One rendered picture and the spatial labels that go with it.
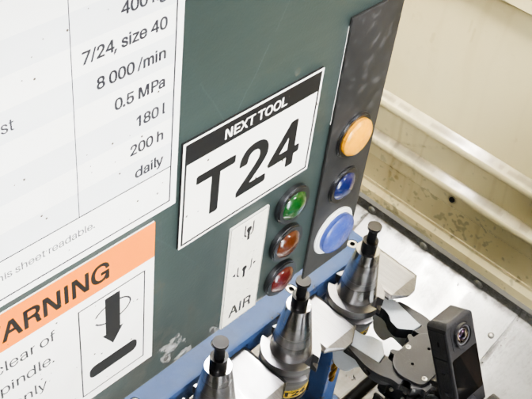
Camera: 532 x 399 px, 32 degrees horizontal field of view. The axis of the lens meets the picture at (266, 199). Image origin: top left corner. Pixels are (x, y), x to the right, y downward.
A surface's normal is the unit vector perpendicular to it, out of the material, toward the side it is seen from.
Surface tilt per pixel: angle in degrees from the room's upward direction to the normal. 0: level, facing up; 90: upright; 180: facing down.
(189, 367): 0
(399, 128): 90
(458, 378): 62
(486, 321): 24
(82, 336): 90
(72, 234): 90
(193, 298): 90
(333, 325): 0
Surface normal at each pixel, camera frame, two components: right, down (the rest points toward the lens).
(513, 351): -0.19, -0.48
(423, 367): 0.13, -0.72
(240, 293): 0.72, 0.53
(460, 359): 0.65, 0.15
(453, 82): -0.69, 0.44
